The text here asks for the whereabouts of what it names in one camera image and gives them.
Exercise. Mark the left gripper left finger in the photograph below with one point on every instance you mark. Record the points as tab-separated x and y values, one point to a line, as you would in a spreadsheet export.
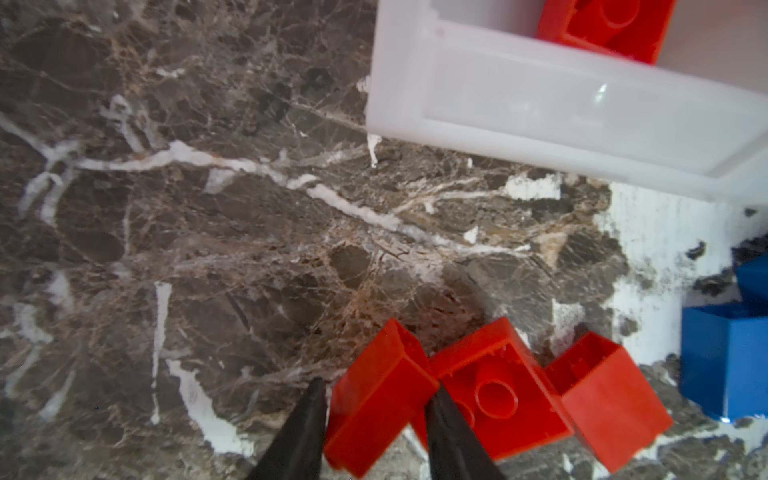
297	449

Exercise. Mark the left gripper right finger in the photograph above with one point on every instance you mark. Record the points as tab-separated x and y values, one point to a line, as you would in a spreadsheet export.
455	453

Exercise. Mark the small red lego brick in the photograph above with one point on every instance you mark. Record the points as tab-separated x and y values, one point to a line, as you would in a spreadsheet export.
379	394

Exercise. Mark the red lego brick square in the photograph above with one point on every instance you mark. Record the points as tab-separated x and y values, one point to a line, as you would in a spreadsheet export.
613	407

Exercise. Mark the long red lego brick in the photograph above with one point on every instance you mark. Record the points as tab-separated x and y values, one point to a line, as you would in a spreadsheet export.
630	29

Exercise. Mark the blue lego brick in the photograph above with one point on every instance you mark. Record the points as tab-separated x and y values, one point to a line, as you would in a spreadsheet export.
752	279
724	360

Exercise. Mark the white three-compartment bin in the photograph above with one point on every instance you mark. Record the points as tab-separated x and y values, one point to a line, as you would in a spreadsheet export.
472	76

